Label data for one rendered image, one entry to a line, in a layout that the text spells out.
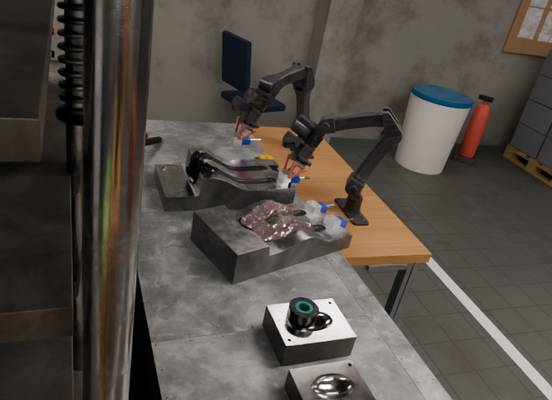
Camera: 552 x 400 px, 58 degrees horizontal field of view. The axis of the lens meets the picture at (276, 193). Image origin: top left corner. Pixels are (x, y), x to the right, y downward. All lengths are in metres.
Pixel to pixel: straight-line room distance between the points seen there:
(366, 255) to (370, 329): 0.39
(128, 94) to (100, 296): 0.24
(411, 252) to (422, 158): 2.95
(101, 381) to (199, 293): 0.81
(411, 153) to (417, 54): 1.05
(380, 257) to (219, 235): 0.62
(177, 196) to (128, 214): 1.26
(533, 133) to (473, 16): 1.38
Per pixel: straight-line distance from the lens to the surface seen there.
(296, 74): 2.24
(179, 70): 4.52
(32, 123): 0.56
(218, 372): 1.28
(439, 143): 4.79
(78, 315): 1.18
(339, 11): 4.53
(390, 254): 1.87
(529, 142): 5.93
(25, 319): 0.70
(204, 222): 1.59
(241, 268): 1.50
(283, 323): 1.33
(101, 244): 0.56
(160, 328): 1.37
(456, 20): 5.47
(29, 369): 0.97
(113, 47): 0.48
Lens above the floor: 1.75
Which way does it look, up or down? 27 degrees down
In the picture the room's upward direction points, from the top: 12 degrees clockwise
